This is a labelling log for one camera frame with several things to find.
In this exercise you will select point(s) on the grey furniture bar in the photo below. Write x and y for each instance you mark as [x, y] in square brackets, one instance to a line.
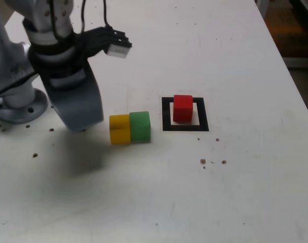
[301, 62]

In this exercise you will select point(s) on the white camera on black bracket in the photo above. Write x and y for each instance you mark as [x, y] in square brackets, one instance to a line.
[117, 50]

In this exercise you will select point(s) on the black tape square outline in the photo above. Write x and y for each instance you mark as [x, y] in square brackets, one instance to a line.
[166, 114]

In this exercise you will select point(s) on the yellow cube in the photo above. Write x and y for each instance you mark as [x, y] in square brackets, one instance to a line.
[119, 132]

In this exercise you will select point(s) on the red cube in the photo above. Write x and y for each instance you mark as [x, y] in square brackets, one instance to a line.
[183, 108]

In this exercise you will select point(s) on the grey furniture post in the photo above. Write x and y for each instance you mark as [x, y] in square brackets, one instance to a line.
[261, 6]

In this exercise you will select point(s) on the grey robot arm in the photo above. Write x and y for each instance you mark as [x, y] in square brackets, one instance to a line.
[19, 98]

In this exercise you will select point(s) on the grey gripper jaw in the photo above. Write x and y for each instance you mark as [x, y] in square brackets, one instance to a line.
[75, 106]

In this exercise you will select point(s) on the green cube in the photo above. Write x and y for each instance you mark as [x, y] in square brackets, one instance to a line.
[140, 126]

